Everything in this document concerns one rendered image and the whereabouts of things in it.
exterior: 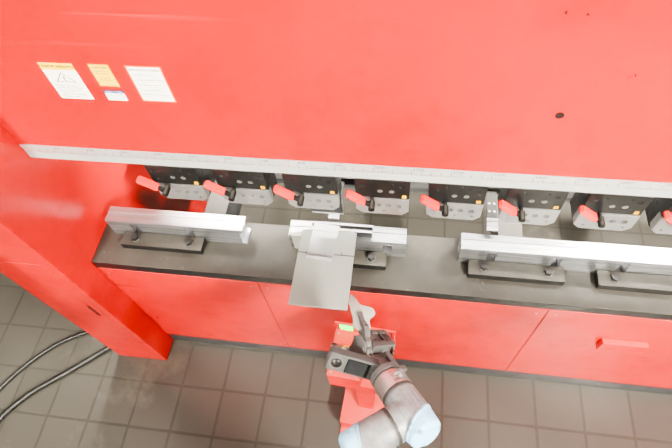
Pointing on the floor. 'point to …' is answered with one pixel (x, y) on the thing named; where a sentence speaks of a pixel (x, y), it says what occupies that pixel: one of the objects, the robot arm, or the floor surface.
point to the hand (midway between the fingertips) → (338, 318)
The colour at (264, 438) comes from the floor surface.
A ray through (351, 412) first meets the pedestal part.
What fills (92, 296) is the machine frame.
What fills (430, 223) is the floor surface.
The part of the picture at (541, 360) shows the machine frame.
